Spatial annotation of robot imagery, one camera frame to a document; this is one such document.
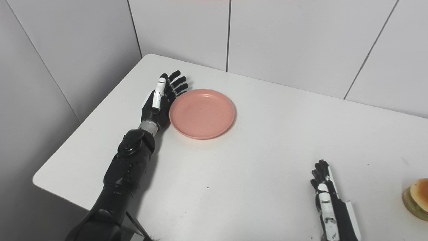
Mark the toy hamburger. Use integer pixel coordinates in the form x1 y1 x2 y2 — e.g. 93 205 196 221
402 178 428 222

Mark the pink round plate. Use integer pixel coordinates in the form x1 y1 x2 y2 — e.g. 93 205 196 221
169 88 236 140

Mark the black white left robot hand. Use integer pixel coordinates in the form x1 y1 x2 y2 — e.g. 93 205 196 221
141 70 189 129

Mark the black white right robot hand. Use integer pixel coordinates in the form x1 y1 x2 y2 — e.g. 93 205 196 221
310 159 362 241

